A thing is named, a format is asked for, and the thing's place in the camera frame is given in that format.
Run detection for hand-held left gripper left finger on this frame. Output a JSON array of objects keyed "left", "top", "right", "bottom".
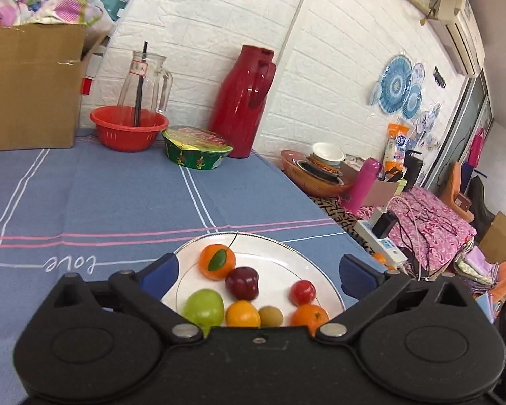
[{"left": 46, "top": 253, "right": 203, "bottom": 344}]

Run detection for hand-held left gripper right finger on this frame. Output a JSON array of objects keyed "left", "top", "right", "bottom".
[{"left": 316, "top": 253, "right": 481, "bottom": 344}]

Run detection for green apple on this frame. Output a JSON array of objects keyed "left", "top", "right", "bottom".
[{"left": 182, "top": 289, "right": 225, "bottom": 334}]

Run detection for red tomato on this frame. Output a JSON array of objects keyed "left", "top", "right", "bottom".
[{"left": 289, "top": 280, "right": 316, "bottom": 306}]

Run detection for orange with green leaf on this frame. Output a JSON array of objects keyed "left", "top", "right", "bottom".
[{"left": 199, "top": 245, "right": 237, "bottom": 281}]

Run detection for white plate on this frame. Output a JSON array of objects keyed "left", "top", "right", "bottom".
[{"left": 160, "top": 232, "right": 346, "bottom": 330}]

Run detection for dark red apple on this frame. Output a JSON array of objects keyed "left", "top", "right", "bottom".
[{"left": 225, "top": 267, "right": 260, "bottom": 300}]

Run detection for yellow orange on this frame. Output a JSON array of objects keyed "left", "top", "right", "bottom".
[{"left": 225, "top": 300, "right": 261, "bottom": 327}]

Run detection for kiwi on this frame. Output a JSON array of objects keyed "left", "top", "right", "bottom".
[{"left": 259, "top": 306, "right": 284, "bottom": 327}]

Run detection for white power strip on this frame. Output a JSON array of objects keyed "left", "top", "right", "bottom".
[{"left": 354, "top": 219, "right": 409, "bottom": 268}]

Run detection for black power adapter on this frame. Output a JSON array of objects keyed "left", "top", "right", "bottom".
[{"left": 371, "top": 212, "right": 399, "bottom": 239}]

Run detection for brown patterned cloth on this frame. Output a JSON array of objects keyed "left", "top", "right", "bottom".
[{"left": 312, "top": 196, "right": 363, "bottom": 237}]

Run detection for pink bottle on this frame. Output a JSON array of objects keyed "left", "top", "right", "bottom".
[{"left": 346, "top": 158, "right": 382, "bottom": 214}]

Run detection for blue striped tablecloth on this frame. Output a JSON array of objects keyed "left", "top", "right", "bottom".
[{"left": 0, "top": 129, "right": 389, "bottom": 405}]

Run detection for pink floral cloth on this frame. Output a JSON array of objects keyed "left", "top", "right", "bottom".
[{"left": 358, "top": 188, "right": 477, "bottom": 271}]

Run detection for stacked bowls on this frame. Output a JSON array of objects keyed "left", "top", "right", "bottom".
[{"left": 280, "top": 150, "right": 355, "bottom": 198}]

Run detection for patterned ceramic bowl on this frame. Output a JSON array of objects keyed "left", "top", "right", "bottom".
[{"left": 306, "top": 156, "right": 343, "bottom": 179}]

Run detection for stack of folded cloths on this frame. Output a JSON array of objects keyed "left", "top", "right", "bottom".
[{"left": 453, "top": 245, "right": 500, "bottom": 285}]

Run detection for black flask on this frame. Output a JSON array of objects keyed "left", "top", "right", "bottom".
[{"left": 402, "top": 150, "right": 423, "bottom": 190}]

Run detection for green instant noodle bowl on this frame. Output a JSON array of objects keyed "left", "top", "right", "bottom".
[{"left": 161, "top": 126, "right": 233, "bottom": 171}]

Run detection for white cup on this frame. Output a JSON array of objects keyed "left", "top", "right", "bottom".
[{"left": 312, "top": 142, "right": 345, "bottom": 167}]

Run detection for orange plastic chair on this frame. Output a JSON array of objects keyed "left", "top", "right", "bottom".
[{"left": 441, "top": 162, "right": 475, "bottom": 222}]

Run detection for orange white snack packet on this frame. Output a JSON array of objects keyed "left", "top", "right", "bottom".
[{"left": 384, "top": 122, "right": 410, "bottom": 173}]

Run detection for red plastic basket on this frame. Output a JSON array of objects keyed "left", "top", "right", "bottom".
[{"left": 90, "top": 105, "right": 169, "bottom": 153}]

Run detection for small cardboard box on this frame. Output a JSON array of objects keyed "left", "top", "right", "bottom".
[{"left": 478, "top": 211, "right": 506, "bottom": 262}]

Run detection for red thermos jug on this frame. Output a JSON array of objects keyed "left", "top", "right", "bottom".
[{"left": 209, "top": 45, "right": 277, "bottom": 159}]

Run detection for black straw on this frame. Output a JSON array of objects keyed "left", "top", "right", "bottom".
[{"left": 134, "top": 41, "right": 149, "bottom": 127}]

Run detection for glass pitcher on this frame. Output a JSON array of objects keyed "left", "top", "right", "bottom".
[{"left": 118, "top": 50, "right": 173, "bottom": 114}]

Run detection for large blue paper fan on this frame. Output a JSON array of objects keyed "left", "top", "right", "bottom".
[{"left": 379, "top": 56, "right": 414, "bottom": 114}]

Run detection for white air conditioner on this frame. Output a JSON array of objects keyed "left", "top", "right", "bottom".
[{"left": 428, "top": 0, "right": 485, "bottom": 77}]

